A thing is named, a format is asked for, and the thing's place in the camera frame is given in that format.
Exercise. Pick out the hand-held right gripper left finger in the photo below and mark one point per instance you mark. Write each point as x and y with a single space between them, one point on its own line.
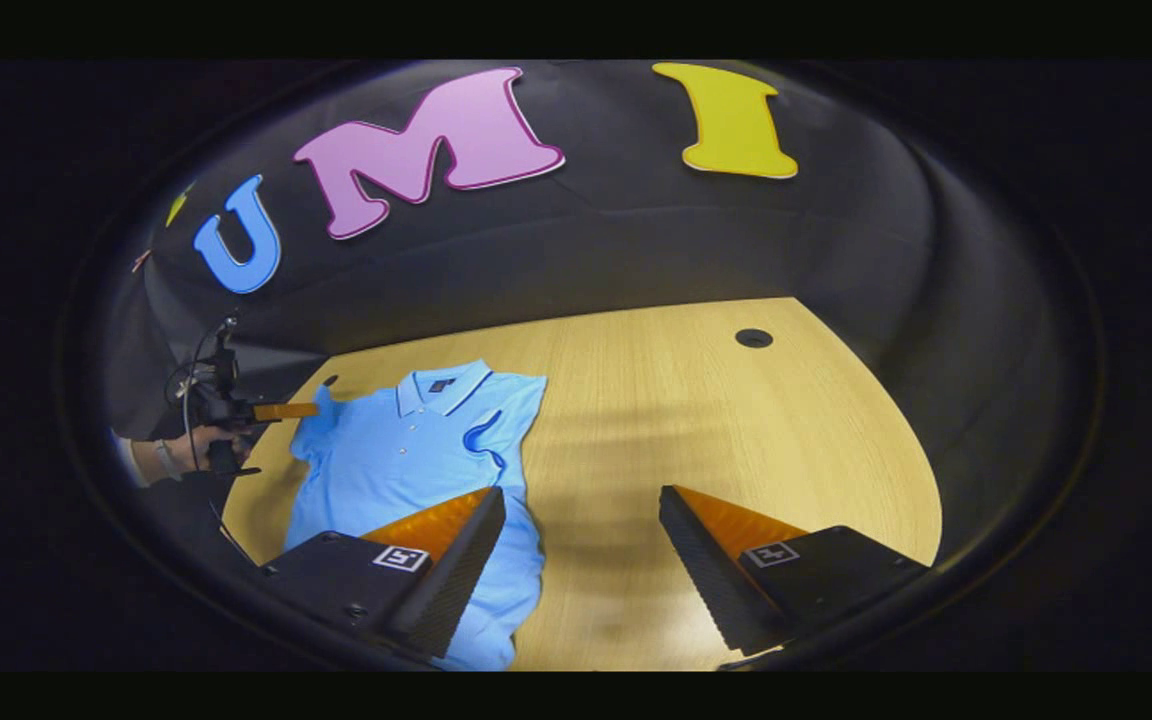
456 580

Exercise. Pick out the light blue polo T-shirt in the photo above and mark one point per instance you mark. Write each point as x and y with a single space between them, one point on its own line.
406 450

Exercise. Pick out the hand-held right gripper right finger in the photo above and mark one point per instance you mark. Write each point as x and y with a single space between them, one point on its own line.
706 580

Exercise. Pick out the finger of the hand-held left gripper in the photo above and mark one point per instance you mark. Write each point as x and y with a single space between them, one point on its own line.
286 411

